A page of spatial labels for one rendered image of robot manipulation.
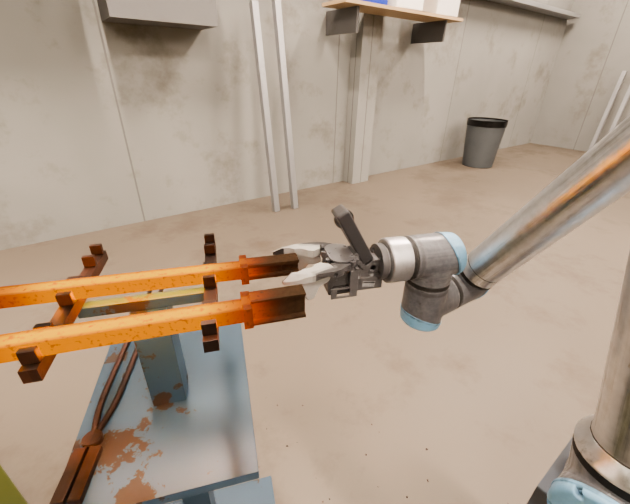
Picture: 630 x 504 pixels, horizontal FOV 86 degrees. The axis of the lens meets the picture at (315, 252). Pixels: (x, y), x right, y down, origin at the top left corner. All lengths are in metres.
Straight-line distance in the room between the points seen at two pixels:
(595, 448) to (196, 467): 0.59
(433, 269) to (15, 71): 3.24
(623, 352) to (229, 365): 0.66
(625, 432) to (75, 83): 3.52
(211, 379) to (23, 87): 3.00
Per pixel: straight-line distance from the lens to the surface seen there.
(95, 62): 3.51
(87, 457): 0.74
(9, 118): 3.50
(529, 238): 0.73
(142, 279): 0.61
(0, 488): 1.05
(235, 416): 0.72
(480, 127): 6.13
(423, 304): 0.75
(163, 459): 0.70
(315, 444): 1.58
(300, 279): 0.57
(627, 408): 0.61
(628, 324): 0.56
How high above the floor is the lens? 1.33
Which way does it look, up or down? 28 degrees down
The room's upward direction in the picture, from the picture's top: 1 degrees clockwise
